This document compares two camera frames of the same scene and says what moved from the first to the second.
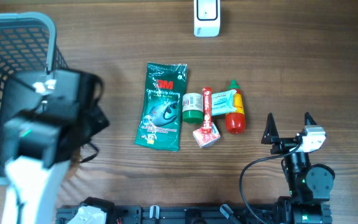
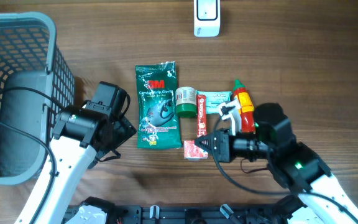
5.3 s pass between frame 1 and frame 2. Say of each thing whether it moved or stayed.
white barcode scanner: stayed
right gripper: moved
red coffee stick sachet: moved
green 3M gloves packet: moved
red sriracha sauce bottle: moved
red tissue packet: moved
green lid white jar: moved
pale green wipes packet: stayed
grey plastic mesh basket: stayed
